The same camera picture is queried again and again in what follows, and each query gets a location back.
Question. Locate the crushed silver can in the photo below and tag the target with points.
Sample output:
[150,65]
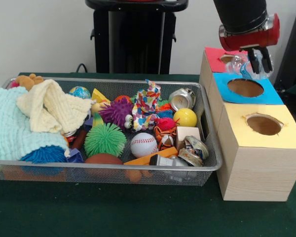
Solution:
[192,153]

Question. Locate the wooden box with three holes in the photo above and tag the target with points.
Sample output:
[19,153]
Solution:
[256,172]

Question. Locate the purple spiky monster toy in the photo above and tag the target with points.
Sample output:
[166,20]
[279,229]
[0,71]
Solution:
[116,111]

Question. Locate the crushed clear plastic bottle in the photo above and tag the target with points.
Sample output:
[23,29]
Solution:
[236,65]

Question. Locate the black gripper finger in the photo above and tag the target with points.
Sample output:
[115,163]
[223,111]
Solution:
[254,61]
[267,60]

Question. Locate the yellow ball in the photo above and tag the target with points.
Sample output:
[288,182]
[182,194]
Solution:
[185,117]

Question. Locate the colourful printed wrapper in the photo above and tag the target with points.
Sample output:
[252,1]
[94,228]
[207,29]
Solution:
[145,106]

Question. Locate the wooden cube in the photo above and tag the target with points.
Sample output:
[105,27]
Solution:
[187,134]

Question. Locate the black upright stand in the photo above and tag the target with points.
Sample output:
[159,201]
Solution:
[293,61]

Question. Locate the round printed tin can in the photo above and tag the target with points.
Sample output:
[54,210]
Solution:
[181,100]

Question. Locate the shallow mesh bin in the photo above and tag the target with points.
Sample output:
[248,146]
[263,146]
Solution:
[64,81]

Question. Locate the cream knitted cloth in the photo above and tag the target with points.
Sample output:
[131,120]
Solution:
[51,108]

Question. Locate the light blue knitted cloth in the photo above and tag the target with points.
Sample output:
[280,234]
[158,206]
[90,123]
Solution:
[7,133]

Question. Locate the green spiky ball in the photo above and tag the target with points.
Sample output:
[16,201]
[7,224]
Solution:
[104,140]

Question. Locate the white baseball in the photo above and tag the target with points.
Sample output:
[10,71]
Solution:
[143,145]

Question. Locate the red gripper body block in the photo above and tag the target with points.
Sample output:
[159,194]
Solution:
[251,39]

